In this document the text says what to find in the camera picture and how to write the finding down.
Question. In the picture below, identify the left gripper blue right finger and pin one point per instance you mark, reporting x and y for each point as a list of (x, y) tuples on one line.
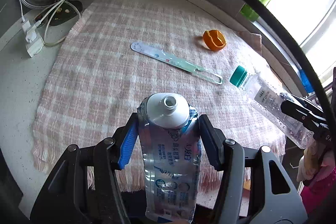
[(212, 139)]

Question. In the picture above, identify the black dish with scraps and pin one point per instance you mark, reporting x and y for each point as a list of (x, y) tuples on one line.
[(64, 13)]

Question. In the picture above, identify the toothpaste tube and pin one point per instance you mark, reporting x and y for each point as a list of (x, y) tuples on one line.
[(171, 150)]

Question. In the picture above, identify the blue basket on sill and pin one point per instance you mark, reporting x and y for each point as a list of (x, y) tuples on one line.
[(305, 82)]

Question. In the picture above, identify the pink plaid cloth mat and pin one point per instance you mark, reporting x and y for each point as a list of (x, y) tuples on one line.
[(98, 81)]

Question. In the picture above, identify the pink sleeve with white cuff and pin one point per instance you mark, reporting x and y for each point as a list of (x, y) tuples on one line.
[(312, 196)]

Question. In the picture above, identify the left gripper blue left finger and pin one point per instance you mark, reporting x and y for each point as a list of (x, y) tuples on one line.
[(129, 136)]

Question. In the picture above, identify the white power strip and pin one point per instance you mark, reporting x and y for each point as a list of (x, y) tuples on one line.
[(34, 41)]

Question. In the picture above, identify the right hand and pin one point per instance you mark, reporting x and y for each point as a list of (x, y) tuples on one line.
[(317, 162)]

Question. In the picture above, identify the crushed clear plastic bottle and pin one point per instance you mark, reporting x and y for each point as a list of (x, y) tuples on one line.
[(266, 95)]

